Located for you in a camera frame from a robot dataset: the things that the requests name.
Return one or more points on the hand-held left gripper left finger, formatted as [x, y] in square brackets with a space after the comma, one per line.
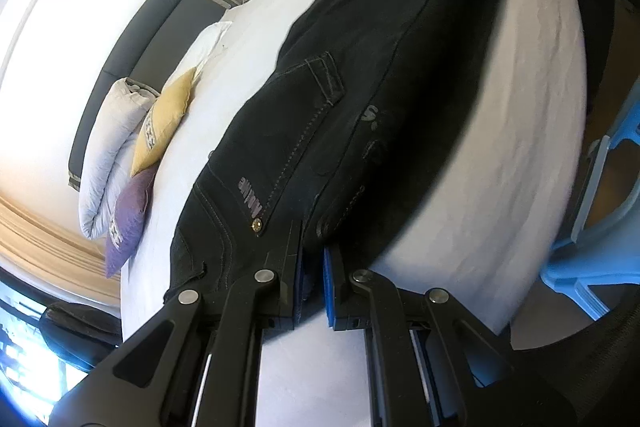
[301, 279]

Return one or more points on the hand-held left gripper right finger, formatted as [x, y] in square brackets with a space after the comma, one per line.
[330, 287]

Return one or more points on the black denim pants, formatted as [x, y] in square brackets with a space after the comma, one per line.
[350, 107]

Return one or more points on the purple cushion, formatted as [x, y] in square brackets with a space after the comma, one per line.
[130, 217]

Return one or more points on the yellow cushion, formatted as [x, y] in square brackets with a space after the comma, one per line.
[165, 122]

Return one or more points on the bed with white sheet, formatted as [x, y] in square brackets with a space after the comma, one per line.
[500, 157]

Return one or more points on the folded white duvet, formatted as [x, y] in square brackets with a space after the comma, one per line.
[107, 147]

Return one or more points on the light blue plastic stool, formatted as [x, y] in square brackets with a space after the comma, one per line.
[565, 277]

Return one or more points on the white pillow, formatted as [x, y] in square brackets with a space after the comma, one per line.
[205, 47]

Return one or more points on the beige curtain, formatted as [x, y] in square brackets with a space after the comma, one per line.
[50, 242]

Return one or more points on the large window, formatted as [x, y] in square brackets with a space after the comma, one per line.
[30, 347]

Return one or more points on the dark grey padded headboard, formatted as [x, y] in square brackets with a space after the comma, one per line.
[150, 22]

